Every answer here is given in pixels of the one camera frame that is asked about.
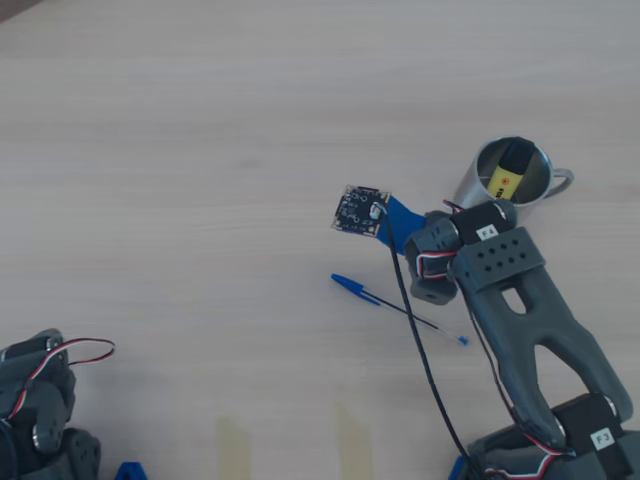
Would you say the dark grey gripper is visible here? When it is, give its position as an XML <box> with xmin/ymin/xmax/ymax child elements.
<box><xmin>403</xmin><ymin>209</ymin><xmax>465</xmax><ymax>307</ymax></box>

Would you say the blue ballpoint pen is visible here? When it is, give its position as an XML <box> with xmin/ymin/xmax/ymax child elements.
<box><xmin>330</xmin><ymin>272</ymin><xmax>470</xmax><ymax>347</ymax></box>

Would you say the silver metal cup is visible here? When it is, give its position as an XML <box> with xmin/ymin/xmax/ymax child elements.
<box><xmin>452</xmin><ymin>135</ymin><xmax>575</xmax><ymax>222</ymax></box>

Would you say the yellow highlighter marker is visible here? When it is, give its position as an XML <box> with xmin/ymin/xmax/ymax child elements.
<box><xmin>487</xmin><ymin>138</ymin><xmax>536</xmax><ymax>204</ymax></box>

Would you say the yellow masking tape strip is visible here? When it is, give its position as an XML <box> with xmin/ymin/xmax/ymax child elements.
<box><xmin>335</xmin><ymin>403</ymin><xmax>374</xmax><ymax>480</ymax></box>
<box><xmin>216</xmin><ymin>417</ymin><xmax>254</xmax><ymax>480</ymax></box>

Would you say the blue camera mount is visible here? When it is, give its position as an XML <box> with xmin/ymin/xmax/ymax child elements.
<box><xmin>372</xmin><ymin>194</ymin><xmax>427</xmax><ymax>252</ymax></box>

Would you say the camera circuit board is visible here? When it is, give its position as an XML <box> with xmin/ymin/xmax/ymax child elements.
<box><xmin>330</xmin><ymin>184</ymin><xmax>393</xmax><ymax>239</ymax></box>

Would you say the black camera cable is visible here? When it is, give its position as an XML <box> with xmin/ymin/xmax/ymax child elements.
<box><xmin>372</xmin><ymin>202</ymin><xmax>484</xmax><ymax>480</ymax></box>

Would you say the grey robot arm with handle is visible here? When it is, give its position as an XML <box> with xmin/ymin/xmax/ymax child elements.
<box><xmin>0</xmin><ymin>328</ymin><xmax>104</xmax><ymax>480</ymax></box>

